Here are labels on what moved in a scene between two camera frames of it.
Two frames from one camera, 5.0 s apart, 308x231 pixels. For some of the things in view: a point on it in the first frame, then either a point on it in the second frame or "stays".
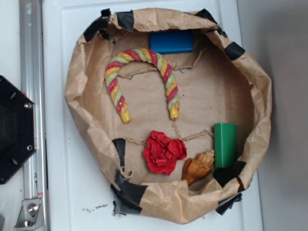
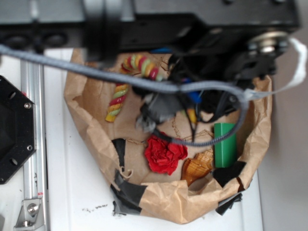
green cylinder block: (225, 145) stays
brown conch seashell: (198, 167) stays
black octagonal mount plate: (18, 128) stays
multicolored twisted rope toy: (140, 53) -> (135, 63)
